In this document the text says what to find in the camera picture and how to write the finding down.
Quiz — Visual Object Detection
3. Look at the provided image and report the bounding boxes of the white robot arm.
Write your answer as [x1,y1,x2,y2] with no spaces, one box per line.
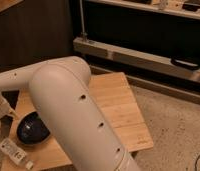
[0,56,141,171]

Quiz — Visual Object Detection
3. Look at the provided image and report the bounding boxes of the black ceramic bowl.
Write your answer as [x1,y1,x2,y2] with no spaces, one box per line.
[16,112,50,145]

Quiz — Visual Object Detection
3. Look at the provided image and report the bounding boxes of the wooden table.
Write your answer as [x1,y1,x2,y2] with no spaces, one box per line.
[9,73,154,171]

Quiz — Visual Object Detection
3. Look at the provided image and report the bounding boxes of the metal pole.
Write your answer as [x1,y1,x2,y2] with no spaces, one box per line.
[79,0,87,41]

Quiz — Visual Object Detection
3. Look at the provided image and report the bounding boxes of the wooden shelf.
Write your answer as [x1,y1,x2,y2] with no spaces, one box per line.
[87,0,200,20]

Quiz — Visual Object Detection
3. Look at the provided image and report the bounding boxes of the grey metal rail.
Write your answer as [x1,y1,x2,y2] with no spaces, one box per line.
[73,37,200,83]

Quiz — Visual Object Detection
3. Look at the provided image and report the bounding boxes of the black handle object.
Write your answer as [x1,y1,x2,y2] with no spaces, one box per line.
[170,58,200,71]

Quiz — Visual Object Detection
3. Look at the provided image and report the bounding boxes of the black cable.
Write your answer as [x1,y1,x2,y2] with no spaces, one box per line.
[193,150,200,171]

